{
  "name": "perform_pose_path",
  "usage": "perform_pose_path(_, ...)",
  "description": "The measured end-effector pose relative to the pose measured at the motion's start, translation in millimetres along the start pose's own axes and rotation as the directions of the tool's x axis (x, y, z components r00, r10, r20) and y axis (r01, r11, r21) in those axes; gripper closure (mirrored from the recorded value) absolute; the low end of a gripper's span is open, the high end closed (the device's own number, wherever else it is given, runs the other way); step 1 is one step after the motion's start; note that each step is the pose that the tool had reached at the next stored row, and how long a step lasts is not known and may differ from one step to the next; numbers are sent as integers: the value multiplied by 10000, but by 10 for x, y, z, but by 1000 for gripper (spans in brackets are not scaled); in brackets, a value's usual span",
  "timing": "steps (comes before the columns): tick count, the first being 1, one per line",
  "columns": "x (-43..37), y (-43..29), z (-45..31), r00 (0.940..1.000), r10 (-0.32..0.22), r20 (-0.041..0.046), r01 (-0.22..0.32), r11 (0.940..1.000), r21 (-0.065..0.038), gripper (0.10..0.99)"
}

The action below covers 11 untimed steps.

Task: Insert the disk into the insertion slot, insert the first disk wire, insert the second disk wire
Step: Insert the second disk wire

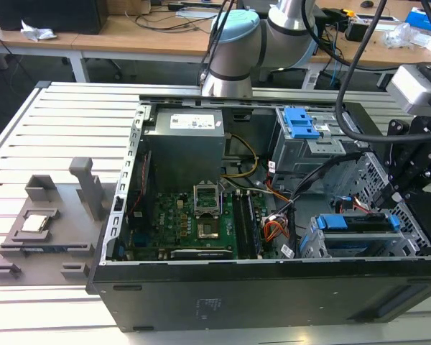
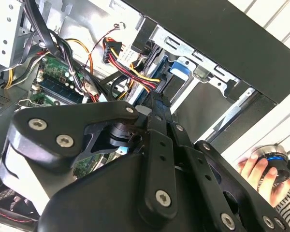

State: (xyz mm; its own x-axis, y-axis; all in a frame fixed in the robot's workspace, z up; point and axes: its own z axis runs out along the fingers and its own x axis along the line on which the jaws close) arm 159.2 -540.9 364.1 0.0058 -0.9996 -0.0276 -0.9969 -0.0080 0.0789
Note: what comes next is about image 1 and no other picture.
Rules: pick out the grey power supply unit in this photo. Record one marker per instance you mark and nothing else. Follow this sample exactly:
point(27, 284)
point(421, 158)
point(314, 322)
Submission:
point(186, 151)

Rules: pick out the silver metal drive cage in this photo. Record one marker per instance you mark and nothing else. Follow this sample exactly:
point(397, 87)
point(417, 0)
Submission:
point(309, 154)

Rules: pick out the silver metal disk bay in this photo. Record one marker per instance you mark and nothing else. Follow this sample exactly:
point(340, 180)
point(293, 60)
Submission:
point(362, 236)

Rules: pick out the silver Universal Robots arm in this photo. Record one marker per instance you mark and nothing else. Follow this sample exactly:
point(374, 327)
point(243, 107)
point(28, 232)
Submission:
point(237, 46)

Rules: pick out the hard disk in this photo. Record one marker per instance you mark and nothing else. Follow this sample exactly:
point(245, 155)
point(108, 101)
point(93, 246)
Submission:
point(332, 222)

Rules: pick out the black open PC case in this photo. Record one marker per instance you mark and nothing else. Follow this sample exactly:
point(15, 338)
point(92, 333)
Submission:
point(237, 298)

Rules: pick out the black RAM slot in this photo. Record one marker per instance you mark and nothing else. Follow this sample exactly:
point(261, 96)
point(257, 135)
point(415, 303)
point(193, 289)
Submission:
point(241, 226)

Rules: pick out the black computer mouse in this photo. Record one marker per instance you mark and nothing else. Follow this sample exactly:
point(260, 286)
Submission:
point(367, 3)

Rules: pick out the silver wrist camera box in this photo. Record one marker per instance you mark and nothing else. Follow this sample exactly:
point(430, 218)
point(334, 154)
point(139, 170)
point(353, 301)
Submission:
point(413, 88)

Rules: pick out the blue plastic drive latch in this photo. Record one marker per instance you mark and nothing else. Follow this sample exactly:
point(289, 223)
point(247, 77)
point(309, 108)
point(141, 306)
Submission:
point(298, 122)

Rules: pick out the large black box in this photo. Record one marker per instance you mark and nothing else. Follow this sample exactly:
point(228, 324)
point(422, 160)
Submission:
point(46, 14)

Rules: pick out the wooden desk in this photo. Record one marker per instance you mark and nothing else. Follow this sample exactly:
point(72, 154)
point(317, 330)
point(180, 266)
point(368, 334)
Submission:
point(129, 39)

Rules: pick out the crumpled clear plastic bag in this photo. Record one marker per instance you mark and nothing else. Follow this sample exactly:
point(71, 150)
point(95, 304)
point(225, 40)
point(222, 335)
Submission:
point(402, 34)

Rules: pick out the silver CPU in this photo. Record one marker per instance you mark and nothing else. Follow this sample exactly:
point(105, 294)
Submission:
point(36, 223)

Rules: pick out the green motherboard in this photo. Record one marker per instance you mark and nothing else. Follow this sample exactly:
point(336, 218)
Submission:
point(172, 223)

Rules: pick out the black graphics card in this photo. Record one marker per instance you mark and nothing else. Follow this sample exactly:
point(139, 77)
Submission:
point(201, 254)

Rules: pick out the CPU socket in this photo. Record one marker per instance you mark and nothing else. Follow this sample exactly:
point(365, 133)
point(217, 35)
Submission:
point(207, 231)

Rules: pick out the crumpled white paper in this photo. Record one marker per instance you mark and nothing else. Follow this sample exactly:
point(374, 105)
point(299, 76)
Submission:
point(36, 32)

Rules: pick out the small black device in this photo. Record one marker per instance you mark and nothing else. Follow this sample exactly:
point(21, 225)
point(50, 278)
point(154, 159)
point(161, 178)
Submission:
point(355, 31)

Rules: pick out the grey parts rack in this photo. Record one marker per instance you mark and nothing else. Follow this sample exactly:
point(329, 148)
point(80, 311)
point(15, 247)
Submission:
point(68, 230)

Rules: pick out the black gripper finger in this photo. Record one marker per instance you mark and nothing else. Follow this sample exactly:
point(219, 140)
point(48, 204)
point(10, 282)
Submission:
point(407, 196)
point(398, 127)

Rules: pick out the blue cardboard box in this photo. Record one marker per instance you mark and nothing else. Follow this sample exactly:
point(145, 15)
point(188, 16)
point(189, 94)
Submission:
point(416, 18)

